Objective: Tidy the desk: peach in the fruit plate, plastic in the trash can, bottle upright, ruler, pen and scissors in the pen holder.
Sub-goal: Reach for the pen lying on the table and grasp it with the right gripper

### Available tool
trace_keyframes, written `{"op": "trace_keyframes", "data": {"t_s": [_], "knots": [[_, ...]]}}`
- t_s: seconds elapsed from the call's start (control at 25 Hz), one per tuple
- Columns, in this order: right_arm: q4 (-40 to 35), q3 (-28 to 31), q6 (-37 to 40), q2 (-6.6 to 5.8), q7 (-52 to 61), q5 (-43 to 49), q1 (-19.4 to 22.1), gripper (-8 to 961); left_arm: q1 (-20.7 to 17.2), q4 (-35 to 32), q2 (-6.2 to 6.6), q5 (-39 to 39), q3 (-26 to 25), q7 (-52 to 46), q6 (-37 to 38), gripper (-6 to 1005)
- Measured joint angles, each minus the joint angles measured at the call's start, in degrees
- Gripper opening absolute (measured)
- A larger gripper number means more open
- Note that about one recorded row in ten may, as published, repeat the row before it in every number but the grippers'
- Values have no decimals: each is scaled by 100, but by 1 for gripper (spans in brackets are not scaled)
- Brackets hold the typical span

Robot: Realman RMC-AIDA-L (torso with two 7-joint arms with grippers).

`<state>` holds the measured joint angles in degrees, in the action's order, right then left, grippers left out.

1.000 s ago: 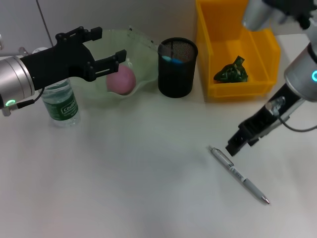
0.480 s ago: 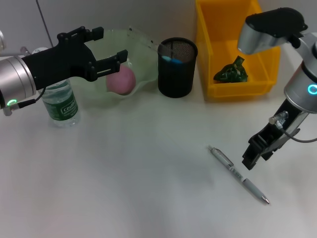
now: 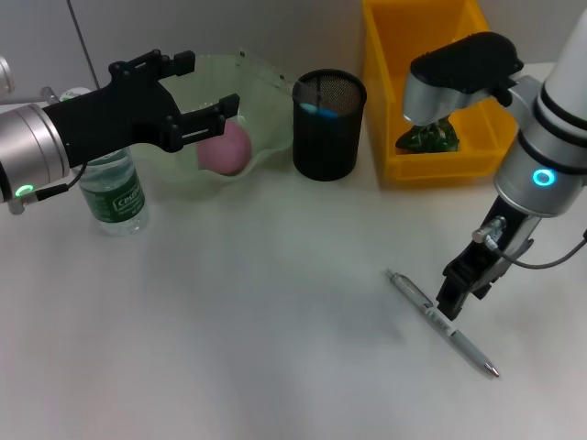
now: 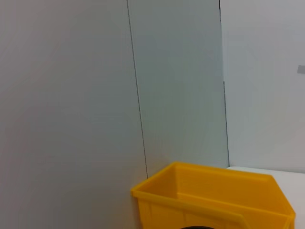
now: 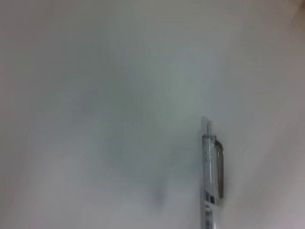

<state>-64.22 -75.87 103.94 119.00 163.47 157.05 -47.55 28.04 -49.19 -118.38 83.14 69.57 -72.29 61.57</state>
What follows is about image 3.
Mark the blue scissors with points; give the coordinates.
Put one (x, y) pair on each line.
(316, 110)

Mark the yellow plastic bin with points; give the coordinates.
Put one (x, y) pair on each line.
(390, 69)

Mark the green plastic wrapper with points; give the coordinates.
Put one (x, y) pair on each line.
(431, 139)

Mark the pink peach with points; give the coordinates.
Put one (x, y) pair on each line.
(227, 149)

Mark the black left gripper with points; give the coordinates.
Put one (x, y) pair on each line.
(114, 114)

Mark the clear green-label water bottle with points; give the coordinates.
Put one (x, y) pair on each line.
(114, 201)

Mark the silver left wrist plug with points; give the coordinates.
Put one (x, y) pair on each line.
(50, 95)

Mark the black mesh pen holder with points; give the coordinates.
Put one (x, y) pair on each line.
(328, 146)

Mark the green glass fruit plate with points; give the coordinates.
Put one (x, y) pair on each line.
(257, 114)

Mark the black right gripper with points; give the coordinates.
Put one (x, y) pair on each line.
(500, 247)

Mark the silver grey pen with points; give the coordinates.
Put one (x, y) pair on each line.
(472, 350)

